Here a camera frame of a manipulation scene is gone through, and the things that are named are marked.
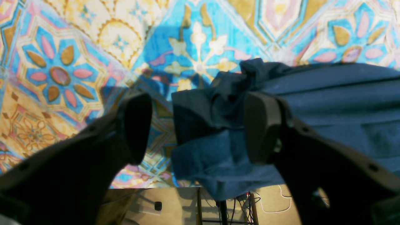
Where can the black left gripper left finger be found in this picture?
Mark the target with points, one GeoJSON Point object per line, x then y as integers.
{"type": "Point", "coordinates": [65, 183]}

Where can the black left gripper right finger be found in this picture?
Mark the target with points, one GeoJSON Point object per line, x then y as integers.
{"type": "Point", "coordinates": [330, 183]}

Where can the dark blue t-shirt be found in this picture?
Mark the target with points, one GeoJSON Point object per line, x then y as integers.
{"type": "Point", "coordinates": [354, 104]}

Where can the patterned tablecloth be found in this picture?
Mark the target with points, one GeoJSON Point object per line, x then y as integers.
{"type": "Point", "coordinates": [66, 62]}

